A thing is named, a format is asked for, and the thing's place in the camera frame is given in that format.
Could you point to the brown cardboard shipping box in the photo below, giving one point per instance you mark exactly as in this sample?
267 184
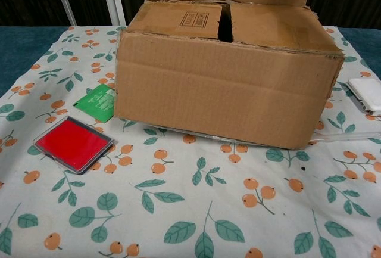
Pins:
223 91

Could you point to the green foil sachet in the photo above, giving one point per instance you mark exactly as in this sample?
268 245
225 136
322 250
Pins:
98 101

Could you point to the floral leaf print tablecloth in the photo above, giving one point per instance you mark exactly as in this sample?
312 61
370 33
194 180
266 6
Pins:
178 210

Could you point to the red ink pad case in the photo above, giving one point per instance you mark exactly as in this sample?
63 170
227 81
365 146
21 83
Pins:
73 143

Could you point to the clear glass tube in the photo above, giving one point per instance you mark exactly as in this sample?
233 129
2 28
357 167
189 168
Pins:
351 136

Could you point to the white rectangular case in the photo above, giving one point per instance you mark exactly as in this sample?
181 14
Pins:
367 92

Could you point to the teal table cover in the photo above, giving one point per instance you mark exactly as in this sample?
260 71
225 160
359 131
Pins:
18 46

